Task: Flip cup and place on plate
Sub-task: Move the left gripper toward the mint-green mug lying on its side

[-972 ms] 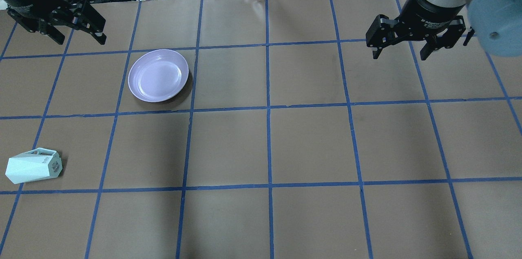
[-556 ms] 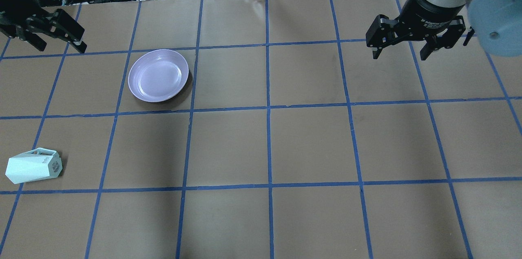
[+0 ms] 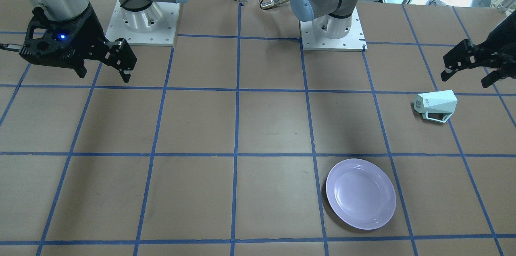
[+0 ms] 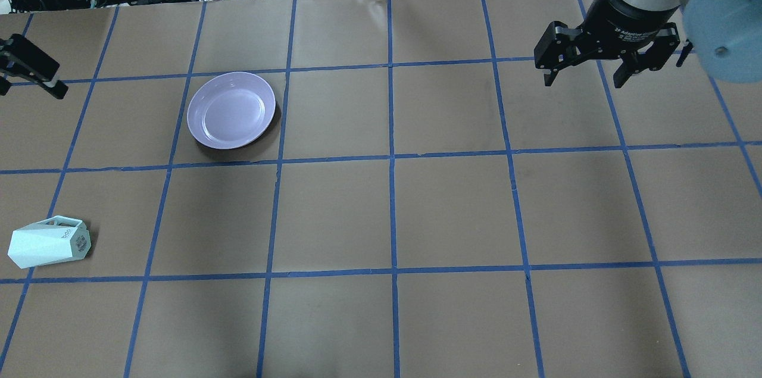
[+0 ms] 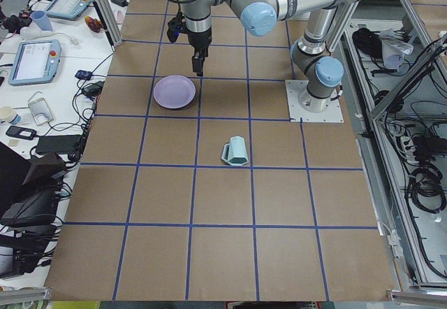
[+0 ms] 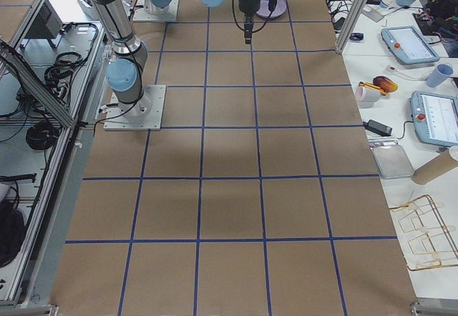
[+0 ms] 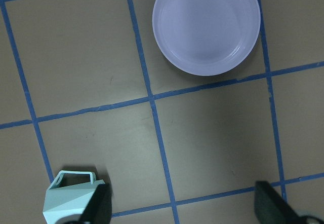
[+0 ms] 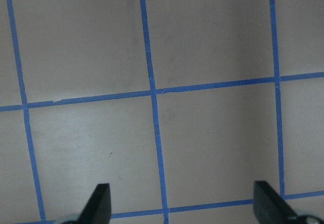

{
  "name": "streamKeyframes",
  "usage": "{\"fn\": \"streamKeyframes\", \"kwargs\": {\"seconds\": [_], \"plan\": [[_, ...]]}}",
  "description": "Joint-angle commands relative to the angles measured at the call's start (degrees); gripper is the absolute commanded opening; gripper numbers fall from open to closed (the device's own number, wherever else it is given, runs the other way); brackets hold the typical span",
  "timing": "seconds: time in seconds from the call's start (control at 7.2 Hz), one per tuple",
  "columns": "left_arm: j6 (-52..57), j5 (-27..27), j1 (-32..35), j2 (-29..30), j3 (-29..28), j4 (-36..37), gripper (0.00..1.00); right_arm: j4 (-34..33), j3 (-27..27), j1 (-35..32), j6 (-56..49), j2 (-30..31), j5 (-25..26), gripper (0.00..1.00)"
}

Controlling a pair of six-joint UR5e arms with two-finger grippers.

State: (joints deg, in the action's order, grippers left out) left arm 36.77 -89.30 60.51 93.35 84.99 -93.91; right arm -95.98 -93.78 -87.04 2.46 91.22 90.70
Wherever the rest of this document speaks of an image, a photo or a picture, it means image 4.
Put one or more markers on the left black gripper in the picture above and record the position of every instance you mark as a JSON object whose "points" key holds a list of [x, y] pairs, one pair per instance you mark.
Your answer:
{"points": [[28, 62]]}

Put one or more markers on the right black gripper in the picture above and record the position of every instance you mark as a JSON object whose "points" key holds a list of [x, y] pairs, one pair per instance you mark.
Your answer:
{"points": [[625, 22]]}

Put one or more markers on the light green faceted mug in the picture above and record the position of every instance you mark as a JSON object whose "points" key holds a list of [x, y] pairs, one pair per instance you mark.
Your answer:
{"points": [[58, 239]]}

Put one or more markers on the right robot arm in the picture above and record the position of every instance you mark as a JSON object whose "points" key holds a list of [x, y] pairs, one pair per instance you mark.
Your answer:
{"points": [[725, 34]]}

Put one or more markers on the lilac plate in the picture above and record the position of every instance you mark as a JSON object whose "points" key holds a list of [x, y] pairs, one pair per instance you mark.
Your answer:
{"points": [[231, 110]]}

